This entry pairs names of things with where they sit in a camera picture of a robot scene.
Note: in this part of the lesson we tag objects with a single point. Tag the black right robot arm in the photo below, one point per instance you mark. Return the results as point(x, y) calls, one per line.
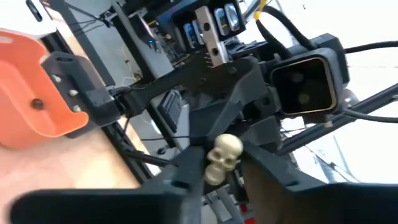
point(149, 90)

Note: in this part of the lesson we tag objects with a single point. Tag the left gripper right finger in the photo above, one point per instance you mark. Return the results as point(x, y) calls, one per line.
point(342, 205)

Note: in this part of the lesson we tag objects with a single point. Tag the dark grey plastic bin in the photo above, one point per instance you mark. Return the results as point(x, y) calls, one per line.
point(93, 102)

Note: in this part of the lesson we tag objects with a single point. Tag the yellow label tag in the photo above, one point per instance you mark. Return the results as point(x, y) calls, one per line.
point(260, 9)

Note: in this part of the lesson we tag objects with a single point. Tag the black aluminium table frame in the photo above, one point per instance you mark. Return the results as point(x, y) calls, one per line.
point(130, 155)

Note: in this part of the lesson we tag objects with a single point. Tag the white plastic bin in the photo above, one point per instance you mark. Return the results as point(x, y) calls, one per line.
point(18, 15)

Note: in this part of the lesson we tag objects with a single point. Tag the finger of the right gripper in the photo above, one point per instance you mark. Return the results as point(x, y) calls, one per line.
point(261, 130)
point(224, 84)

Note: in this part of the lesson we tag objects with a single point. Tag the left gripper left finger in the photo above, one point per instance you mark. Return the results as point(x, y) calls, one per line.
point(109, 207)

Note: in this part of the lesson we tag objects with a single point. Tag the orange plastic bin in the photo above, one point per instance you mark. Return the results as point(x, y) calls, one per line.
point(25, 77)

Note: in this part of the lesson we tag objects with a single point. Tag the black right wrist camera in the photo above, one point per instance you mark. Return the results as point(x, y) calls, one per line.
point(306, 85)

